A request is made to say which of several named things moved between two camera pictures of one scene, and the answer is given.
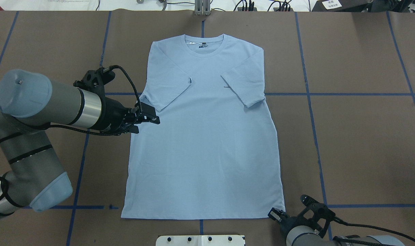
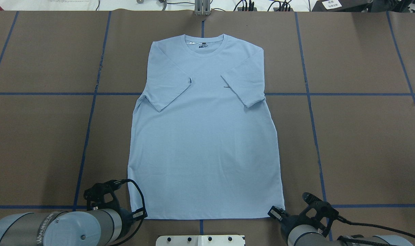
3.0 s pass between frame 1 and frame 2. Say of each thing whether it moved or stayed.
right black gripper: stayed
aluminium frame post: stayed
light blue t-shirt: stayed
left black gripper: moved
